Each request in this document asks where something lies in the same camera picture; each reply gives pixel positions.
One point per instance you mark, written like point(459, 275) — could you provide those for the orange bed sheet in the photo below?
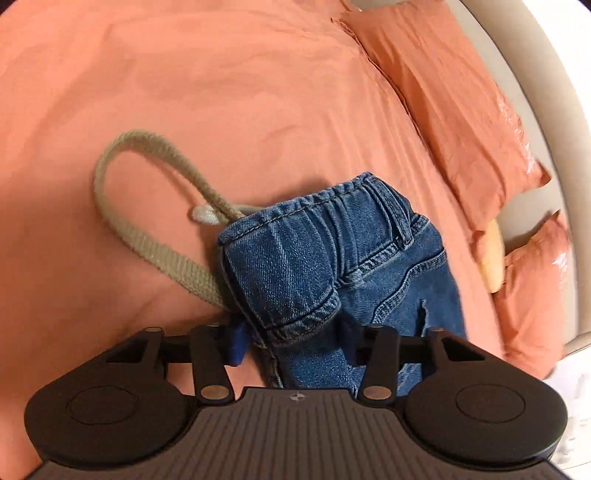
point(184, 87)

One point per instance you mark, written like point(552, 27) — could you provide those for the blue denim pants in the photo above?
point(318, 258)

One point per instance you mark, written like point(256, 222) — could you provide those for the beige padded headboard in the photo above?
point(549, 106)

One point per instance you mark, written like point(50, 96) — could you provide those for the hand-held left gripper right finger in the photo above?
point(347, 342)

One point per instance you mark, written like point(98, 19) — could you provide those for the large orange pillow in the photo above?
point(443, 92)

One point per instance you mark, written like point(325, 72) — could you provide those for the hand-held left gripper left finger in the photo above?
point(237, 345)

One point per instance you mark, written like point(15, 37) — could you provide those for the yellow plush toy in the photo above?
point(492, 258)

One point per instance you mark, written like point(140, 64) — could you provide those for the small orange pillow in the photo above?
point(531, 286)

